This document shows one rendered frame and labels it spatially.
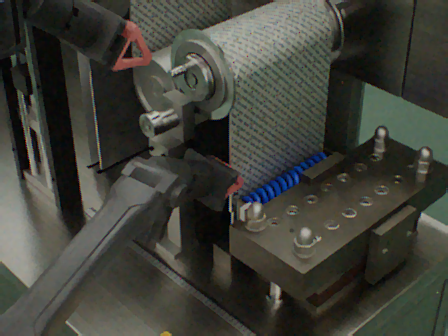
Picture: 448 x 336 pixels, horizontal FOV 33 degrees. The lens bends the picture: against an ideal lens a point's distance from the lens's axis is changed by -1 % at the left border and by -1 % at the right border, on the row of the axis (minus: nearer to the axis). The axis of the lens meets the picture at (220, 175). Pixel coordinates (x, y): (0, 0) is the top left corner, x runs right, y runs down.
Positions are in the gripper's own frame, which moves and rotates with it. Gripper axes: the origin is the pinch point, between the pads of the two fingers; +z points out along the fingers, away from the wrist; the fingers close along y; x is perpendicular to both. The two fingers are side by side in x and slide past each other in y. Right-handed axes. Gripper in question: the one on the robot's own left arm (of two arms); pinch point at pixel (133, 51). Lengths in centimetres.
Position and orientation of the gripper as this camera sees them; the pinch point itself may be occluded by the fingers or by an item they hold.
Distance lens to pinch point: 111.4
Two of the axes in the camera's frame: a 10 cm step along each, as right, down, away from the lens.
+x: 4.7, -8.8, -1.0
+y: 6.7, 4.3, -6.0
